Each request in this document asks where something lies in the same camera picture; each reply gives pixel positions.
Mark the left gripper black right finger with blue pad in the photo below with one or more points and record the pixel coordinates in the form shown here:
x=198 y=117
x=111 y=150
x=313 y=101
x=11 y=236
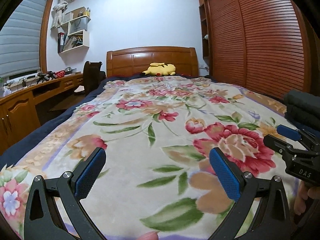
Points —
x=272 y=218

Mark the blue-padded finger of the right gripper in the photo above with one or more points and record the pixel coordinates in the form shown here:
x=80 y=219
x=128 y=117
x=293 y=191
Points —
x=287 y=132

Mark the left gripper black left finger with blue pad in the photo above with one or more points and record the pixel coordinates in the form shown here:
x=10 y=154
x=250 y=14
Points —
x=42 y=217

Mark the dark grey jacket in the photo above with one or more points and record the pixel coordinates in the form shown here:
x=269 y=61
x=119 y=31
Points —
x=302 y=108

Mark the person's right hand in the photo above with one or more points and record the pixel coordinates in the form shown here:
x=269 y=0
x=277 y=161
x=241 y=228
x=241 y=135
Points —
x=304 y=192

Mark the louvered wooden wardrobe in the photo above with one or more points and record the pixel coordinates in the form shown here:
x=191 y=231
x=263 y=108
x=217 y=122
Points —
x=267 y=46

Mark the wooden desk with cabinets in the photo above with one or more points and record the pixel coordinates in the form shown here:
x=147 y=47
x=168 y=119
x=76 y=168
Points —
x=18 y=110

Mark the floral bed blanket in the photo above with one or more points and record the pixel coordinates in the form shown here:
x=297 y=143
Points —
x=157 y=133

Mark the yellow plush toy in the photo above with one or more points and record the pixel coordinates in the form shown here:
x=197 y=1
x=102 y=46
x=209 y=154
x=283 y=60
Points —
x=159 y=69

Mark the red basket on desk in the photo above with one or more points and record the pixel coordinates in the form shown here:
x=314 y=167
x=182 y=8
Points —
x=60 y=74

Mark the dark wooden chair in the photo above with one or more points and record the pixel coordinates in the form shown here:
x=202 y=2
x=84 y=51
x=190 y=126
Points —
x=92 y=77

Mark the wooden headboard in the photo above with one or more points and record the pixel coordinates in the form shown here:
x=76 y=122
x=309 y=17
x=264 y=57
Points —
x=131 y=61

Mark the grey window blind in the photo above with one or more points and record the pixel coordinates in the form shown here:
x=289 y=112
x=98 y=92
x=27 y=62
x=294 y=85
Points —
x=20 y=39

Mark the white cloth on shelf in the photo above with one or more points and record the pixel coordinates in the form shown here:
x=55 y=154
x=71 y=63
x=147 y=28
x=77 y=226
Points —
x=58 y=10

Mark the white wall shelf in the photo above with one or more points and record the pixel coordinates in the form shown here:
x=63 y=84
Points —
x=73 y=32

